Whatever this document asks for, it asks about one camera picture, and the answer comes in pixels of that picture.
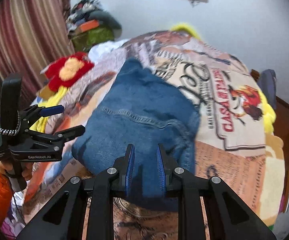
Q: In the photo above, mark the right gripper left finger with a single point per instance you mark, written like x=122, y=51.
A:
x=63, y=216

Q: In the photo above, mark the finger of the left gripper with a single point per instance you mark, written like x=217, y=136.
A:
x=64, y=135
x=35, y=110

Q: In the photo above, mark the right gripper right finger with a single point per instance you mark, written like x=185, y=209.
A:
x=207, y=208

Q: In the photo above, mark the blue denim jacket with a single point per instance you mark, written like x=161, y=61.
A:
x=143, y=110

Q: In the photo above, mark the clutter pile of clothes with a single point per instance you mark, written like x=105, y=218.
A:
x=81, y=12

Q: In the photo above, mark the person left hand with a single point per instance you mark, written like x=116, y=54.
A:
x=6, y=166

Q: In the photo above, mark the beige green plush blanket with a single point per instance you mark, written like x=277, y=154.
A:
x=273, y=183

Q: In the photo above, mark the red plush toy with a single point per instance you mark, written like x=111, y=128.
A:
x=66, y=71

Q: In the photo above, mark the striped red gold curtain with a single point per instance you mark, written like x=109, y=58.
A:
x=33, y=33

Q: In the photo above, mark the green patterned storage box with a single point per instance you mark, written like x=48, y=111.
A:
x=85, y=41

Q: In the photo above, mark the white cloth on bed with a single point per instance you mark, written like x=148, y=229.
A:
x=97, y=51

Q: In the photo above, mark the orange shoe box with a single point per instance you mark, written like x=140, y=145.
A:
x=87, y=26

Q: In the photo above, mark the yellow fleece blanket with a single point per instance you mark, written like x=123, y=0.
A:
x=269, y=115

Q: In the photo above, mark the grey pillow on pile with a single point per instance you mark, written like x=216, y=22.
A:
x=110, y=21

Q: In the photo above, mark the grey purple backpack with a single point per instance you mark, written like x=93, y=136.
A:
x=267, y=83

